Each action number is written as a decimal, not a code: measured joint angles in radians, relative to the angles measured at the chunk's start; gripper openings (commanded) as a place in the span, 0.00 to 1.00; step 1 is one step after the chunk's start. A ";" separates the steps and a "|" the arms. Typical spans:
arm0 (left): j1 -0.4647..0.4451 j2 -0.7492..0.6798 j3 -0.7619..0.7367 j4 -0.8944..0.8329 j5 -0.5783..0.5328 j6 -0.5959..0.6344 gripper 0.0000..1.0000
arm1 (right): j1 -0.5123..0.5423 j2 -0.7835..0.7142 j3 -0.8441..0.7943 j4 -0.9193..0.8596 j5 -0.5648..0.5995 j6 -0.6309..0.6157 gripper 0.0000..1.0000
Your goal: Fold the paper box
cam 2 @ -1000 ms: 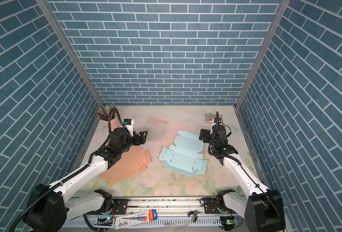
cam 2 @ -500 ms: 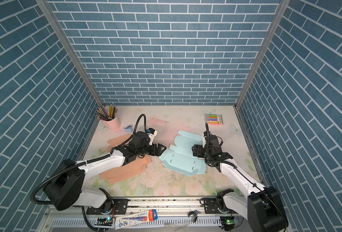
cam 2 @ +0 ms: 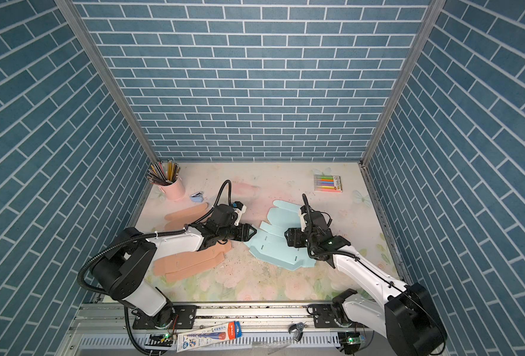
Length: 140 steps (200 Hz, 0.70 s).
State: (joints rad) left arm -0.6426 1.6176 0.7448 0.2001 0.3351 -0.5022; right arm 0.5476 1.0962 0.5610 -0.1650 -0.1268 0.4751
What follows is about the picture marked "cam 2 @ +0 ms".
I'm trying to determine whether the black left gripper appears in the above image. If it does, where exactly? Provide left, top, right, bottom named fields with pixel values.
left=216, top=222, right=259, bottom=241

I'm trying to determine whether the light teal paper box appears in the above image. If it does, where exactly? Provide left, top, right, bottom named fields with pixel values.
left=245, top=200, right=316, bottom=271

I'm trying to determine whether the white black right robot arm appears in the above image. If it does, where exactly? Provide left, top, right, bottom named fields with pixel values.
left=285, top=206, right=448, bottom=355

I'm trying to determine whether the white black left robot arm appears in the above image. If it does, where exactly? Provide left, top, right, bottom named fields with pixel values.
left=77, top=201, right=256, bottom=328

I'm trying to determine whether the clear box of markers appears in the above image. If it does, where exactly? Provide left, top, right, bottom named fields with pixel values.
left=314, top=174, right=343, bottom=193

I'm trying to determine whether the flat pink paper box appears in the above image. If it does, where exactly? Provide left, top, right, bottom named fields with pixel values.
left=153, top=203, right=232, bottom=283

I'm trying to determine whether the light blue small stapler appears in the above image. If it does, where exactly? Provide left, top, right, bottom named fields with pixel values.
left=190, top=191, right=204, bottom=203

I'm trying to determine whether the pink metal pencil bucket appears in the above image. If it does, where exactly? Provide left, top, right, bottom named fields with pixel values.
left=158, top=177, right=186, bottom=201

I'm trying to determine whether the small metal clip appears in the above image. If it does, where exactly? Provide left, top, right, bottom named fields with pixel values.
left=288, top=322, right=307, bottom=343

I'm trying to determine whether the bundle of coloured pencils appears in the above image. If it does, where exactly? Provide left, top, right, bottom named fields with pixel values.
left=146, top=160, right=180, bottom=186

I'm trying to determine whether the blue red white packet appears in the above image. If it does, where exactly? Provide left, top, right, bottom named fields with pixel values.
left=176, top=321, right=242, bottom=352

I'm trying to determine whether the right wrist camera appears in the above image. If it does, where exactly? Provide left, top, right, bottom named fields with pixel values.
left=299, top=207, right=313, bottom=231

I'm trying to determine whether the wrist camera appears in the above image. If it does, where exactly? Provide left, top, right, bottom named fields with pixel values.
left=232, top=201, right=247, bottom=226
left=299, top=207, right=313, bottom=231

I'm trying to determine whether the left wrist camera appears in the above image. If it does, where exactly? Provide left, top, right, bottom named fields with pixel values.
left=232, top=201, right=247, bottom=226

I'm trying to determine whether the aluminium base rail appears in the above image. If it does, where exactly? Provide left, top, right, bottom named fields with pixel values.
left=57, top=301, right=381, bottom=355

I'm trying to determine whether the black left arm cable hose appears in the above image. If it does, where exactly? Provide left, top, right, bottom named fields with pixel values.
left=76, top=179, right=233, bottom=295

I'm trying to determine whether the aluminium left corner post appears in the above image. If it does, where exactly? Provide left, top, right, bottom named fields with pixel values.
left=55, top=0, right=159, bottom=163

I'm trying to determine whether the aluminium corner post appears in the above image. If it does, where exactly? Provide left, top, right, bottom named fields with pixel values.
left=55, top=0, right=159, bottom=163
left=361, top=0, right=446, bottom=169

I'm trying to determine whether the aluminium right corner post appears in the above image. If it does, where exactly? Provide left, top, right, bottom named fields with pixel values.
left=361, top=0, right=446, bottom=169

